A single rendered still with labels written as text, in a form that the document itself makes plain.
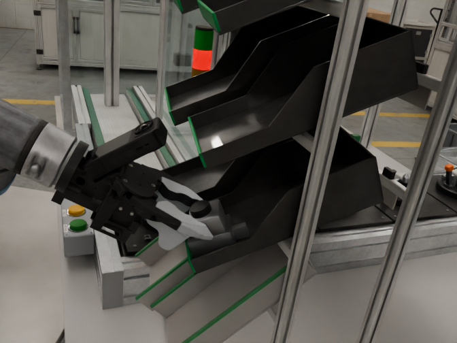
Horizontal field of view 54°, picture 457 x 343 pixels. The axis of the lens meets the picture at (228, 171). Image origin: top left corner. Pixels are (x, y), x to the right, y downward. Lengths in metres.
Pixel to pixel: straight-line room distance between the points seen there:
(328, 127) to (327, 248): 0.70
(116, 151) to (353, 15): 0.31
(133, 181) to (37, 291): 0.59
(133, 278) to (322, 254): 0.48
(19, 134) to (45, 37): 5.74
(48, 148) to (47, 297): 0.58
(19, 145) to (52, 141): 0.04
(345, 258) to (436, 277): 0.27
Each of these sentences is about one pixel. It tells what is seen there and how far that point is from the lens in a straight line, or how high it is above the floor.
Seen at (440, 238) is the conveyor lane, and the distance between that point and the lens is 1.45.
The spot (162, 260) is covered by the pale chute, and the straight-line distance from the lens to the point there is 0.93.
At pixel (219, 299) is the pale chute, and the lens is 0.77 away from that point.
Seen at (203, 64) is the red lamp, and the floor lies 1.33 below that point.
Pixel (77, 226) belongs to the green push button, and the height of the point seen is 0.97.
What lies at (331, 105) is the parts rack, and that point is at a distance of 0.52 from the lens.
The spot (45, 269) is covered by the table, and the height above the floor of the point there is 0.86.
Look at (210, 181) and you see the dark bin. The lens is 0.79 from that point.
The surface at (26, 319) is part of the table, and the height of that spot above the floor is 0.86.
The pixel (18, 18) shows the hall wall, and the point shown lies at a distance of 9.17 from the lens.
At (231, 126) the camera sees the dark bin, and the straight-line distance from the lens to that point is 0.62.
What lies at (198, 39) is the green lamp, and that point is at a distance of 1.19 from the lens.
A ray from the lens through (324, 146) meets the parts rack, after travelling 0.53.
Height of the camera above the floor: 1.58
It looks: 25 degrees down
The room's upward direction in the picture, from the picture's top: 7 degrees clockwise
